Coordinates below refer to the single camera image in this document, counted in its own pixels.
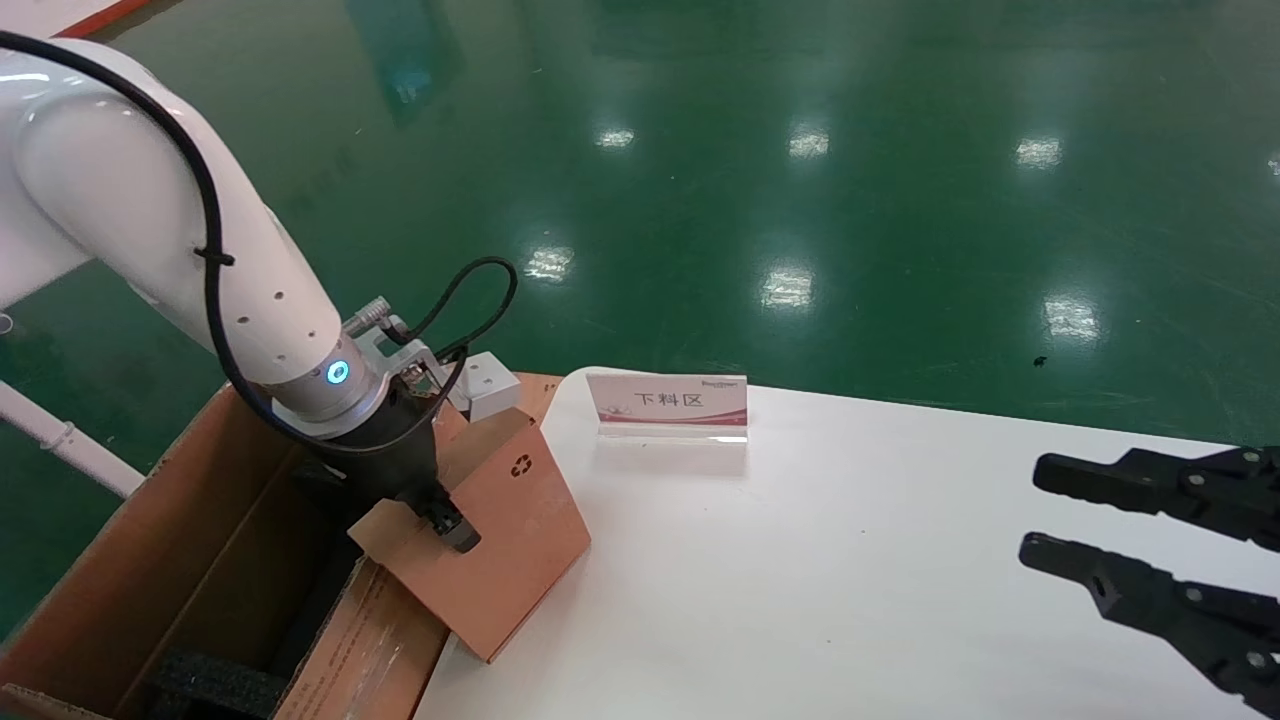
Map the acrylic sign with red print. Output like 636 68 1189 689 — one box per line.
585 372 751 446

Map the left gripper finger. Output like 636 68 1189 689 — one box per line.
415 490 483 554

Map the white pipe frame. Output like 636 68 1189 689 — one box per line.
0 382 148 498

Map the black cable with yellow tag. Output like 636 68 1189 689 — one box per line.
0 30 471 459

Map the black braided cable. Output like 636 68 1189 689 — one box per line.
385 257 519 366

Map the large cardboard box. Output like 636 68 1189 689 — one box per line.
0 372 561 720

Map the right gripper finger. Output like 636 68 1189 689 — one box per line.
1032 445 1280 553
1018 532 1280 719

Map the black foam insert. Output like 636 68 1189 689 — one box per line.
150 455 361 719

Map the small cardboard box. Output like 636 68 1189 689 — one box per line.
347 405 593 664

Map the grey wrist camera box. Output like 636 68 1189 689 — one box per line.
350 325 523 423

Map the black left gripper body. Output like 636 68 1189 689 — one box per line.
305 385 451 521

